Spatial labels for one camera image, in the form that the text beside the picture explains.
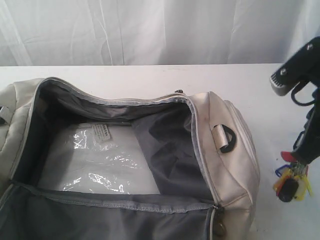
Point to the white backdrop curtain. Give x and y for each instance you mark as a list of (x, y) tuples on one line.
[(154, 32)]

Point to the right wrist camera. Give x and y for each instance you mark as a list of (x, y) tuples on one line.
[(303, 66)]

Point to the cream fabric duffel bag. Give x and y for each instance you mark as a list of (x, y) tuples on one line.
[(198, 148)]

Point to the bunch of colourful key tags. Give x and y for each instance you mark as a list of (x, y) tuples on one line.
[(293, 183)]

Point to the clear plastic wrapped package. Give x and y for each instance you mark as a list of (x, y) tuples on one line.
[(97, 158)]

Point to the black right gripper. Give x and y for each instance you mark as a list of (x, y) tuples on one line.
[(307, 145)]

